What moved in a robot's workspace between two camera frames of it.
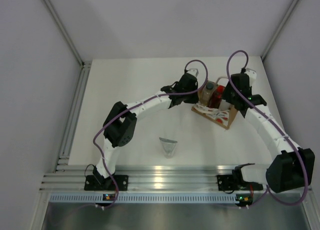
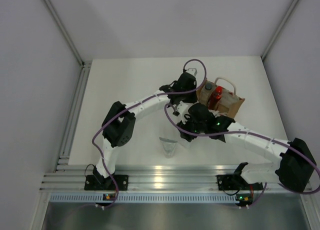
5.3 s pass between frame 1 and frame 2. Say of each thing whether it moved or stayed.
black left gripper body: stayed
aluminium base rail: stayed
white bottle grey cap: moved
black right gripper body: moved
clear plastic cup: stayed
